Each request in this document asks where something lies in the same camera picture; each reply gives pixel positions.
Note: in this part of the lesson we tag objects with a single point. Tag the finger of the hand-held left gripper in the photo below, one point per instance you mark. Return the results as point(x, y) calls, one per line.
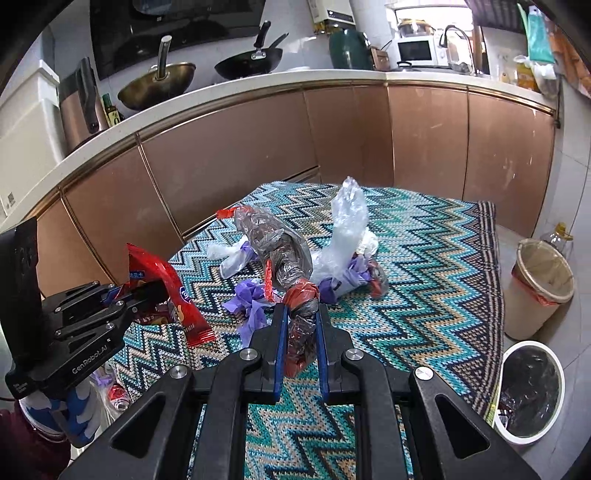
point(110, 293)
point(150, 295)

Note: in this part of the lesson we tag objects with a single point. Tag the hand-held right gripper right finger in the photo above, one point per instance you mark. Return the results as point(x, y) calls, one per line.
point(322, 360)

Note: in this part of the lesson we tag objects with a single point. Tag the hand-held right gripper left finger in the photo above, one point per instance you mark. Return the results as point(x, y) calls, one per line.
point(280, 355)

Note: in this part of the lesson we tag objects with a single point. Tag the red snack packet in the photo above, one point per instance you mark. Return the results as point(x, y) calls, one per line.
point(150, 270)

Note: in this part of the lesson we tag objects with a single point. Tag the clear red wrapper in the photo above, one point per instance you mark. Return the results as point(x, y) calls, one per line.
point(286, 258)

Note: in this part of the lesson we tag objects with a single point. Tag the clear plastic bag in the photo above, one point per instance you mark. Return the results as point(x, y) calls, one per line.
point(346, 217)

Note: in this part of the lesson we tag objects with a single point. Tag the white trash bin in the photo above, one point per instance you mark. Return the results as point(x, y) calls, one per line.
point(510, 436)

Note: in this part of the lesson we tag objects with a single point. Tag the beige trash bin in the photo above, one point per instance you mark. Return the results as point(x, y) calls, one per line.
point(526, 314)

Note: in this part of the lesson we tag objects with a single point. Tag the person's left hand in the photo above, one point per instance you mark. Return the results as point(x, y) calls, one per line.
point(78, 410)

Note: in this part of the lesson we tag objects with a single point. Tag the purple plastic bag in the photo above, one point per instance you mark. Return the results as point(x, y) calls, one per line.
point(249, 300)
point(355, 272)

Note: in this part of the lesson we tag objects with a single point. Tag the red wrapper strip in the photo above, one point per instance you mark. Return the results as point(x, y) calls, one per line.
point(268, 281)

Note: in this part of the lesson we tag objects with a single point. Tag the red can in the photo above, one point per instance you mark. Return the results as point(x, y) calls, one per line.
point(117, 398)

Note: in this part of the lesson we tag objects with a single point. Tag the thin white plastic bag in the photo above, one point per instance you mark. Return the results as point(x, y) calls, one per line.
point(224, 251)

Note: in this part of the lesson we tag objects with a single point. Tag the dark red cloth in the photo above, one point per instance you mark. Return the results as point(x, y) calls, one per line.
point(27, 452)

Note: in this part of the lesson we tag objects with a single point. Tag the small red wrapper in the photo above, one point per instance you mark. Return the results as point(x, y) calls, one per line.
point(381, 281)
point(226, 213)

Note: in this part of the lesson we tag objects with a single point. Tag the zigzag patterned tablecloth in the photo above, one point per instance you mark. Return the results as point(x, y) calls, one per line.
point(415, 277)

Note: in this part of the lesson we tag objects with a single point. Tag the white crumpled tissue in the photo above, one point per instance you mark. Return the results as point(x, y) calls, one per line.
point(369, 241)

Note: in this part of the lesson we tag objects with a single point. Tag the brown kitchen cabinet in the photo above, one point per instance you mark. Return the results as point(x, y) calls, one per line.
point(231, 152)

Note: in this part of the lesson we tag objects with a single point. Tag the small green bottle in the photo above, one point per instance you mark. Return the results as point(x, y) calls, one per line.
point(113, 115)

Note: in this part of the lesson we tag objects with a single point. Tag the white appliance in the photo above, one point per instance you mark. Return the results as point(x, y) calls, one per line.
point(27, 115)

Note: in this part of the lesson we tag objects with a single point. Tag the brass wok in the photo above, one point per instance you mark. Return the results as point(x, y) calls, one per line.
point(157, 85)

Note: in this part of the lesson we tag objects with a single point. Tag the black frying pan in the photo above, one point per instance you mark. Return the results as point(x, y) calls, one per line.
point(249, 64)

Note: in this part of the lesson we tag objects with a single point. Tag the white kitchen countertop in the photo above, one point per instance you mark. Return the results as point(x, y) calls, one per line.
point(277, 78)

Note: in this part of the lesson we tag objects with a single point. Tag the yellow oil bottle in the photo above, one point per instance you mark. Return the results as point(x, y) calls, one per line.
point(556, 237)

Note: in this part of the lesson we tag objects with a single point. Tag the wooden knife block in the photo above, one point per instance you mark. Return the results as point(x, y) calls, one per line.
point(381, 57)

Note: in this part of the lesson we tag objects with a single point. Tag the green kettle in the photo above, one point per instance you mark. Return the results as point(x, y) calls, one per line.
point(348, 50)

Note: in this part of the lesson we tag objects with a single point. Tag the white microwave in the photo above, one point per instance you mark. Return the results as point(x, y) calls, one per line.
point(415, 50)

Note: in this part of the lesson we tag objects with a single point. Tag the metal faucet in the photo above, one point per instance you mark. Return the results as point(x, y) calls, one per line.
point(472, 55)

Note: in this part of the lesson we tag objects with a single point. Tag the white water heater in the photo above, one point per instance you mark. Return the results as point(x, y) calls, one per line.
point(332, 9)

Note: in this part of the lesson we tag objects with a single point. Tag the white pipe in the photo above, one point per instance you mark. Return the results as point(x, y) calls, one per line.
point(364, 18)

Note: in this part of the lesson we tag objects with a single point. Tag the teal hanging bag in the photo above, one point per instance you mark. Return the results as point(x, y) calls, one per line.
point(538, 37)

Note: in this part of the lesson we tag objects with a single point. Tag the orange floral cloth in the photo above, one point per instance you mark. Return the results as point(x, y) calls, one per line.
point(572, 60)

